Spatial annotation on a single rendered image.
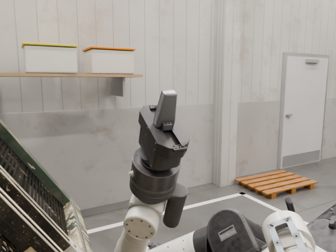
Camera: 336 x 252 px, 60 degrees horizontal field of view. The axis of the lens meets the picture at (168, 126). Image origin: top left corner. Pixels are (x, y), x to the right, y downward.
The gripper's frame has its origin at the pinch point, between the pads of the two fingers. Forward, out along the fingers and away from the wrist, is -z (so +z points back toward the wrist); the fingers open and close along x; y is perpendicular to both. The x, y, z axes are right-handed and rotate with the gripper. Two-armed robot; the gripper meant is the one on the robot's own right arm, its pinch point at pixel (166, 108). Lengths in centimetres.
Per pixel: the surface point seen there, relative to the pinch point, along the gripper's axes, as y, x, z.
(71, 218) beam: 9, -72, 118
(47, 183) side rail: 19, -100, 117
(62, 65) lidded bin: -5, -244, 107
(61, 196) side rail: 12, -95, 125
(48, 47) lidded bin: 6, -251, 91
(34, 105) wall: 25, -279, 172
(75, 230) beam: 8, -59, 111
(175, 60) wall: -166, -318, 136
